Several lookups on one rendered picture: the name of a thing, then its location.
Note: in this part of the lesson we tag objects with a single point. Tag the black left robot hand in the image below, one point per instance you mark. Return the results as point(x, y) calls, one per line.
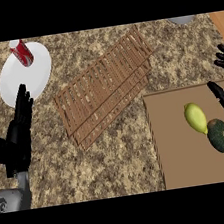
point(17, 140)

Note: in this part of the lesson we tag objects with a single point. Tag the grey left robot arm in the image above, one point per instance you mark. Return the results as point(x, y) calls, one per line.
point(15, 196)

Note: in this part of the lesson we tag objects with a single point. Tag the dark green squash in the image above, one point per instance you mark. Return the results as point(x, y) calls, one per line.
point(220, 135)

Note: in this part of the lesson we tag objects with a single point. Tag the brown flat tray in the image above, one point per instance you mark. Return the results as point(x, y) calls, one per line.
point(202, 138)

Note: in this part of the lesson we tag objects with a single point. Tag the brown wooden tiered shelf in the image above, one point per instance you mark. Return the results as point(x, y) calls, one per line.
point(105, 86)

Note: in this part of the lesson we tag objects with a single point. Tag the yellow lemon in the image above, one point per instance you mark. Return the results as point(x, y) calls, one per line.
point(195, 117)

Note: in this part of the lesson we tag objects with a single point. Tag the white round plate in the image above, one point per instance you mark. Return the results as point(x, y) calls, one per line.
point(24, 72)

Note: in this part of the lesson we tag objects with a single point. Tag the red and white can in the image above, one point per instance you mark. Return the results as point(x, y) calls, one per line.
point(22, 53)

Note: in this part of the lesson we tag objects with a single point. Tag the grey round object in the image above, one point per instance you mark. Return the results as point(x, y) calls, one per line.
point(181, 19)

